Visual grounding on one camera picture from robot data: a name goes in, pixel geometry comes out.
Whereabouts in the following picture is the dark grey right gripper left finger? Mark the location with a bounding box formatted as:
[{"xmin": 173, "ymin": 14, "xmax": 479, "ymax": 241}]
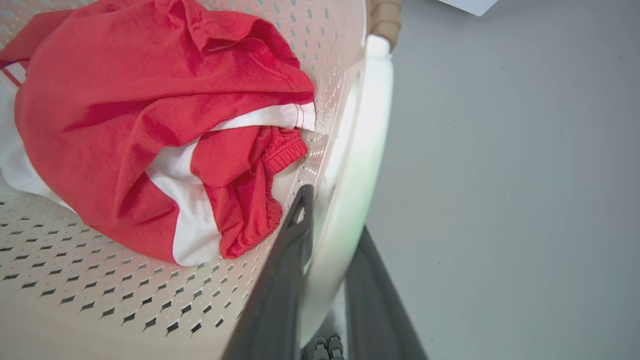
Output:
[{"xmin": 221, "ymin": 184, "xmax": 315, "ymax": 360}]

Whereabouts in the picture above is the beige wooden basket handle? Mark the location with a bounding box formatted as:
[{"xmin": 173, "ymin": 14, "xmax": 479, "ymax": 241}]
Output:
[{"xmin": 369, "ymin": 0, "xmax": 403, "ymax": 51}]

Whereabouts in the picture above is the red and white garment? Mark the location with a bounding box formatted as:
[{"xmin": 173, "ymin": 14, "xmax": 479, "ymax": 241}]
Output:
[{"xmin": 0, "ymin": 0, "xmax": 317, "ymax": 267}]

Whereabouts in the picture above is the white perforated plastic laundry basket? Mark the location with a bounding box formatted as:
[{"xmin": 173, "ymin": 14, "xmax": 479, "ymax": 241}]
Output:
[{"xmin": 0, "ymin": 0, "xmax": 395, "ymax": 360}]

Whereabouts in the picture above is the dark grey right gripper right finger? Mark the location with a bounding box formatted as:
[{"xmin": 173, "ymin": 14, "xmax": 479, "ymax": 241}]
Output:
[{"xmin": 344, "ymin": 226, "xmax": 430, "ymax": 360}]

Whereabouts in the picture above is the white flat sheet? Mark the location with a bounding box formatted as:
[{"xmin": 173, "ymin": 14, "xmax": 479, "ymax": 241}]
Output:
[{"xmin": 439, "ymin": 0, "xmax": 500, "ymax": 17}]

